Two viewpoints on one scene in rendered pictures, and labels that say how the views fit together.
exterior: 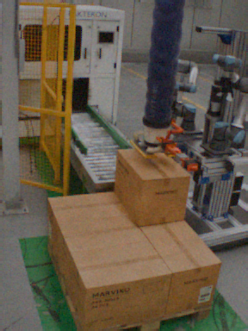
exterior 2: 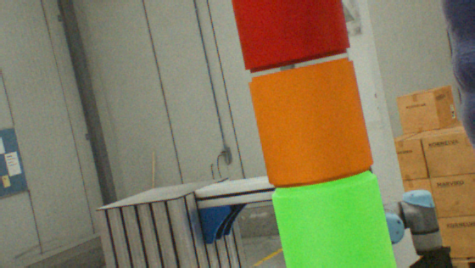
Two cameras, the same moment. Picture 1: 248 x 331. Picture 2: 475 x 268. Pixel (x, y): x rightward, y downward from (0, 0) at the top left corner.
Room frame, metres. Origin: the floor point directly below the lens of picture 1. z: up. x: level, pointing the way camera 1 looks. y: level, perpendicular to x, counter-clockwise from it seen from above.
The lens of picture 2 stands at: (4.74, 1.12, 2.27)
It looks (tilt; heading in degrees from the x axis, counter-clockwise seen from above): 3 degrees down; 237
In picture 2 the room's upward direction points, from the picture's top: 12 degrees counter-clockwise
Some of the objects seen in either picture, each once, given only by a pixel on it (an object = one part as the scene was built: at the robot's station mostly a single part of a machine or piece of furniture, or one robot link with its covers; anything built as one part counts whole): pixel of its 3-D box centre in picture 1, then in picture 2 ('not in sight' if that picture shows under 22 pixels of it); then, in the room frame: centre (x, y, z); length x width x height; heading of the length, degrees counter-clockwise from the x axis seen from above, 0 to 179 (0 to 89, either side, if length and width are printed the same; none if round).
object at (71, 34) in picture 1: (35, 104); not in sight; (4.13, 0.96, 1.05); 0.87 x 0.10 x 2.10; 74
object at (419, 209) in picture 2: (229, 64); (419, 211); (3.01, -0.71, 1.82); 0.09 x 0.08 x 0.11; 142
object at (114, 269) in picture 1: (125, 249); not in sight; (2.73, -0.06, 0.34); 1.20 x 1.00 x 0.40; 22
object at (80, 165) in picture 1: (67, 145); not in sight; (4.43, 0.66, 0.50); 2.31 x 0.05 x 0.19; 22
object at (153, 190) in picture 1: (150, 184); not in sight; (3.12, -0.23, 0.74); 0.60 x 0.40 x 0.40; 22
